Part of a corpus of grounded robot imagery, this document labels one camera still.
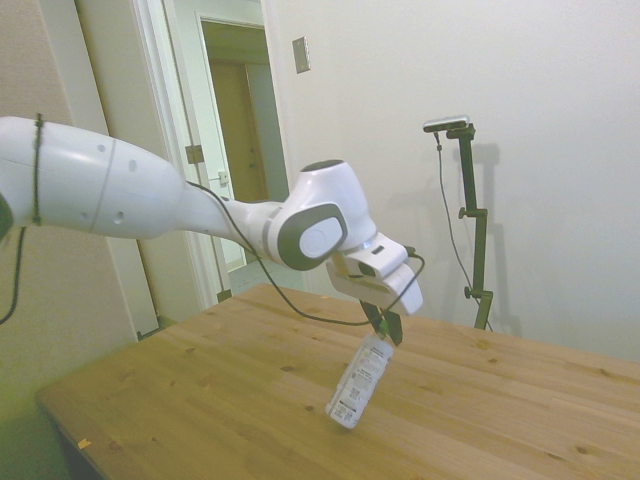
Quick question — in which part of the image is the metal wall switch plate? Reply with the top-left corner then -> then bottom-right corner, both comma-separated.
291,35 -> 313,75

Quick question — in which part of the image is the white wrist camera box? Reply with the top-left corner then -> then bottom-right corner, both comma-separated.
343,233 -> 409,280

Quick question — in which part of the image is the black camera stand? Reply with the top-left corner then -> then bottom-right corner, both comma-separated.
443,124 -> 497,331

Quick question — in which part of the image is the white open door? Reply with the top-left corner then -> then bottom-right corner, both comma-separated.
74,0 -> 174,341

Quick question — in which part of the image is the grey exterior camera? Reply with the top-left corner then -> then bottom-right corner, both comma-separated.
422,114 -> 472,134

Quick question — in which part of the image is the black cable tie strap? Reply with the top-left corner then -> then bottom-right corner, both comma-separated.
30,113 -> 46,227

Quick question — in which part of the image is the white labelled water bottle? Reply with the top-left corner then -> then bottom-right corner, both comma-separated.
324,333 -> 395,431

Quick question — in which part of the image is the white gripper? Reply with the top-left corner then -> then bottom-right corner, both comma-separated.
326,261 -> 425,347

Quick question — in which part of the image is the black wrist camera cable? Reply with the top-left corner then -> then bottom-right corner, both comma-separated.
185,181 -> 427,327

